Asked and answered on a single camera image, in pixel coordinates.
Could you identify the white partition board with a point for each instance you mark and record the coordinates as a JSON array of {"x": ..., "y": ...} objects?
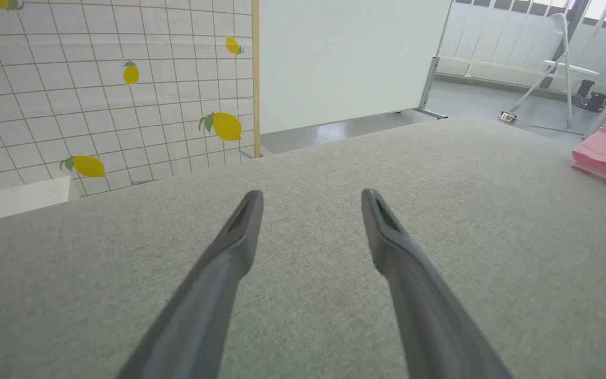
[{"x": 345, "y": 58}]

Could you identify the black power adapter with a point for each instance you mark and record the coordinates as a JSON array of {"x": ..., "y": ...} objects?
[{"x": 592, "y": 100}]

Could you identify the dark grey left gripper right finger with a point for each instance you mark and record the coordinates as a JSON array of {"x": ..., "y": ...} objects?
[{"x": 424, "y": 310}]

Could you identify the white power strip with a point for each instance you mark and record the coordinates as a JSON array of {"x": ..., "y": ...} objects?
[{"x": 507, "y": 117}]

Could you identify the white metal stand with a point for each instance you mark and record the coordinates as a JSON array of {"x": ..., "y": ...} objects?
[{"x": 566, "y": 63}]

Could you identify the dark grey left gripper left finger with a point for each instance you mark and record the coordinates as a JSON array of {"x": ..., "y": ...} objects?
[{"x": 203, "y": 305}]

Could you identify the lemon print tile backdrop panel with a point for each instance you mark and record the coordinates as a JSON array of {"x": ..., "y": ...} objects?
[{"x": 45, "y": 95}]

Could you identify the grey metal partition leg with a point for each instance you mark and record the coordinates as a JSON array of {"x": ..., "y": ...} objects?
[{"x": 429, "y": 87}]

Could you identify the white low box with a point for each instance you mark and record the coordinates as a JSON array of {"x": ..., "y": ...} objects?
[{"x": 13, "y": 200}]

